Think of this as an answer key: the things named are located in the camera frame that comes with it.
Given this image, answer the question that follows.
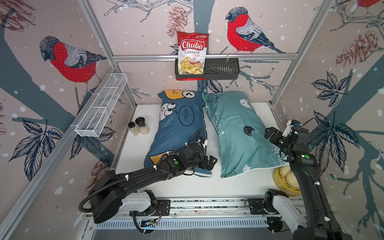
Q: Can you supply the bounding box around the teal cat pillow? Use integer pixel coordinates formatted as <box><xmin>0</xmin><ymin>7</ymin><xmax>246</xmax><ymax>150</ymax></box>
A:
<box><xmin>203</xmin><ymin>91</ymin><xmax>287</xmax><ymax>178</ymax></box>

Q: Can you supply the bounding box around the blue cartoon pillow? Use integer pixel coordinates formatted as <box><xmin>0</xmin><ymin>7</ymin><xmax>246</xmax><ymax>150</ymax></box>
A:
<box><xmin>144</xmin><ymin>90</ymin><xmax>207</xmax><ymax>168</ymax></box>

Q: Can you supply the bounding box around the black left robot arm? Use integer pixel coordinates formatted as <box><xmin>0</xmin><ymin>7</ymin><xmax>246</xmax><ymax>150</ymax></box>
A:
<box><xmin>78</xmin><ymin>141</ymin><xmax>218</xmax><ymax>224</ymax></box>

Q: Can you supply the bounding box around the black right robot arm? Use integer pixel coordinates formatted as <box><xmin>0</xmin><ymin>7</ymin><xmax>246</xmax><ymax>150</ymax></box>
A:
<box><xmin>264</xmin><ymin>126</ymin><xmax>352</xmax><ymax>240</ymax></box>

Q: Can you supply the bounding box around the yellow bowl with buns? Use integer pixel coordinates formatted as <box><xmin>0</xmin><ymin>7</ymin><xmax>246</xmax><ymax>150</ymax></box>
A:
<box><xmin>273</xmin><ymin>165</ymin><xmax>302</xmax><ymax>196</ymax></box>

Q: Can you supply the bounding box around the large black-lid spice jar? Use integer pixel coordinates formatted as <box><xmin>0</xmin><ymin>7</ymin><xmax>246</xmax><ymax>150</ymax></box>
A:
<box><xmin>135</xmin><ymin>117</ymin><xmax>150</xmax><ymax>135</ymax></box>

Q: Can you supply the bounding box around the small black-lid spice jar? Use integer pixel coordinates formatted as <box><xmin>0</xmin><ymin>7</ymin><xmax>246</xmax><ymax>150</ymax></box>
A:
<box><xmin>128</xmin><ymin>122</ymin><xmax>140</xmax><ymax>136</ymax></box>

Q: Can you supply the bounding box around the red Chuba chips bag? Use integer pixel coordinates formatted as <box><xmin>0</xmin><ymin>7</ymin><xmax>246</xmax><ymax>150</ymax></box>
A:
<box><xmin>177</xmin><ymin>32</ymin><xmax>209</xmax><ymax>75</ymax></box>

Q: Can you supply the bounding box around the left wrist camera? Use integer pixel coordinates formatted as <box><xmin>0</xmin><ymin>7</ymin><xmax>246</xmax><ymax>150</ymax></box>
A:
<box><xmin>198</xmin><ymin>137</ymin><xmax>208</xmax><ymax>149</ymax></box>

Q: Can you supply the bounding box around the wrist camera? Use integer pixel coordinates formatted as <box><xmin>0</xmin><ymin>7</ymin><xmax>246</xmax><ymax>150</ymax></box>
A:
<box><xmin>282</xmin><ymin>120</ymin><xmax>302</xmax><ymax>137</ymax></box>
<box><xmin>198</xmin><ymin>137</ymin><xmax>208</xmax><ymax>149</ymax></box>

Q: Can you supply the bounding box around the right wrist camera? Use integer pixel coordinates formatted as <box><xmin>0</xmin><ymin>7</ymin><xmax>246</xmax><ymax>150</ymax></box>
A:
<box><xmin>282</xmin><ymin>120</ymin><xmax>302</xmax><ymax>137</ymax></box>

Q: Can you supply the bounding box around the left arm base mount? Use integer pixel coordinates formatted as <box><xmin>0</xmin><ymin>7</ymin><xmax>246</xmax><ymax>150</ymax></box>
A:
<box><xmin>135</xmin><ymin>200</ymin><xmax>171</xmax><ymax>217</ymax></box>

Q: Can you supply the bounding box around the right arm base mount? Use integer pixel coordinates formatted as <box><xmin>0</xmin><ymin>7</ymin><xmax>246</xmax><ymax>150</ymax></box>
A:
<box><xmin>245</xmin><ymin>198</ymin><xmax>277</xmax><ymax>215</ymax></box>

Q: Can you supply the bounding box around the black wire shelf basket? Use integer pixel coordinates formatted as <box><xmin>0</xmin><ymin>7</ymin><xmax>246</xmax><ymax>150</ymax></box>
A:
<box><xmin>175</xmin><ymin>58</ymin><xmax>240</xmax><ymax>81</ymax></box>

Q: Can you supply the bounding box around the white wire mesh basket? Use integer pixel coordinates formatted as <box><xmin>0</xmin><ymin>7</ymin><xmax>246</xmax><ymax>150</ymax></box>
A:
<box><xmin>75</xmin><ymin>73</ymin><xmax>128</xmax><ymax>138</ymax></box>

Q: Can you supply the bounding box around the aluminium frame crossbar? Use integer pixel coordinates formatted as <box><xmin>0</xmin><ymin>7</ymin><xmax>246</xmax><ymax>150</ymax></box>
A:
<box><xmin>112</xmin><ymin>52</ymin><xmax>300</xmax><ymax>63</ymax></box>

